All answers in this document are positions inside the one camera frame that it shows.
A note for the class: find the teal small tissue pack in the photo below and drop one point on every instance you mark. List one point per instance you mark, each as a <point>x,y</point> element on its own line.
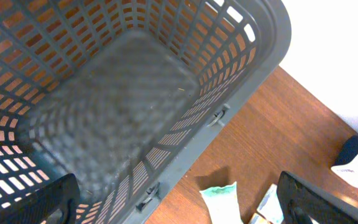
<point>270,207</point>

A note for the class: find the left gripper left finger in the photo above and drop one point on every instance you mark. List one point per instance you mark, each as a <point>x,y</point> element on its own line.
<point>62,194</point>

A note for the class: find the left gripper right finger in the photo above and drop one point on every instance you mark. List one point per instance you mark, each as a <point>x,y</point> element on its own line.
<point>303,202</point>

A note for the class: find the grey plastic mesh basket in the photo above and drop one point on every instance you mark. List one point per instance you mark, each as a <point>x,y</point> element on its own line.
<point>125,94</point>

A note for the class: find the teal wet wipes pack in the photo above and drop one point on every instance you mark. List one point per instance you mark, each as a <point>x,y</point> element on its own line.
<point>222,204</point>

